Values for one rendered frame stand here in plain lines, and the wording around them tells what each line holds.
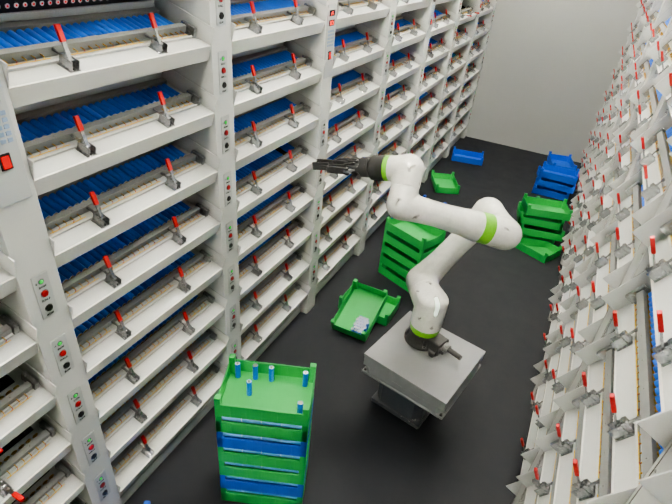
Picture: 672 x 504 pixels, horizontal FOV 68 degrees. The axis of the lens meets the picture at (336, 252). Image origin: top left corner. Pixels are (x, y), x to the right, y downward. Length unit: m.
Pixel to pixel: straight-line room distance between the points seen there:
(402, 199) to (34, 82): 1.09
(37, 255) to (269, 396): 0.85
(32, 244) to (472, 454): 1.82
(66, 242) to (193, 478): 1.14
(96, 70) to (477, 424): 2.01
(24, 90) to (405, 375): 1.53
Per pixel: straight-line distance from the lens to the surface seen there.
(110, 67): 1.32
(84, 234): 1.39
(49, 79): 1.23
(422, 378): 2.02
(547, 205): 3.96
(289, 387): 1.77
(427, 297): 2.00
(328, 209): 2.68
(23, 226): 1.26
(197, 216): 1.78
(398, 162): 1.76
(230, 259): 1.90
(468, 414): 2.47
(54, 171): 1.27
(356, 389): 2.43
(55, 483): 1.81
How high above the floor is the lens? 1.81
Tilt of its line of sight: 33 degrees down
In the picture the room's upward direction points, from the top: 6 degrees clockwise
